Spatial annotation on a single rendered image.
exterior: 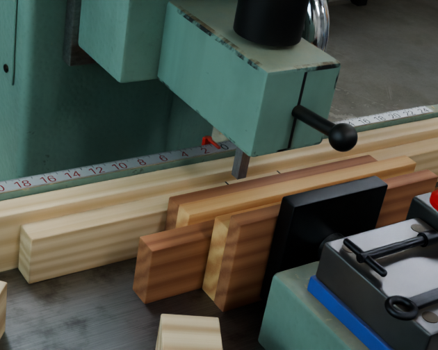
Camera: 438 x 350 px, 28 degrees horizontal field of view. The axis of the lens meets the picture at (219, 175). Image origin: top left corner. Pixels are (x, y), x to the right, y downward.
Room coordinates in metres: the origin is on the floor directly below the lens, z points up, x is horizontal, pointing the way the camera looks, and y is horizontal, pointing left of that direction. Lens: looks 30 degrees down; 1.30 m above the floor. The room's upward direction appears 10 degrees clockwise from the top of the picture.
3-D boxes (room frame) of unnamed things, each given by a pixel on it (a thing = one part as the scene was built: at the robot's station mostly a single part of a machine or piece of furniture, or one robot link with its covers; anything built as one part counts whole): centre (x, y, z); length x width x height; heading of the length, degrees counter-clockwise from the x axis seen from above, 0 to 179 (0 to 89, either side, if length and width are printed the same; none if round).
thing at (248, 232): (0.57, -0.09, 0.94); 0.20 x 0.01 x 0.08; 129
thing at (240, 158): (0.61, -0.02, 0.97); 0.01 x 0.01 x 0.05; 39
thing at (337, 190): (0.52, -0.10, 0.95); 0.09 x 0.07 x 0.09; 129
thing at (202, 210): (0.61, -0.07, 0.93); 0.24 x 0.01 x 0.06; 129
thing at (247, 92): (0.63, 0.00, 1.03); 0.14 x 0.07 x 0.09; 39
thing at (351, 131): (0.55, -0.06, 1.04); 0.06 x 0.02 x 0.02; 39
